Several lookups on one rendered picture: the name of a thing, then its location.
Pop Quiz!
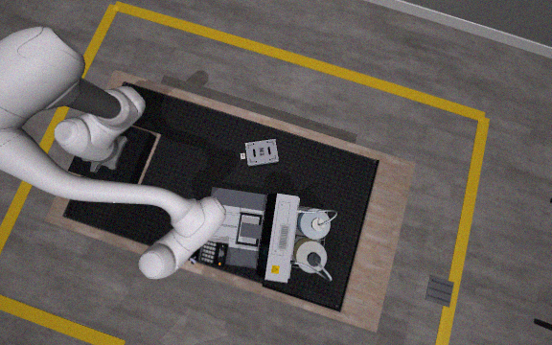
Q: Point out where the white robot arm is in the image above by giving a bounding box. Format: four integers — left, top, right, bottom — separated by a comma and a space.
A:
0, 26, 226, 279

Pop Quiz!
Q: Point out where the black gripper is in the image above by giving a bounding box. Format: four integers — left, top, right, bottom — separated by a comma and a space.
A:
188, 249, 199, 265

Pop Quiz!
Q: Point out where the white plastic bottle with cap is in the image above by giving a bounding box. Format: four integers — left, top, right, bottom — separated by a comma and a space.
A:
297, 212, 331, 240

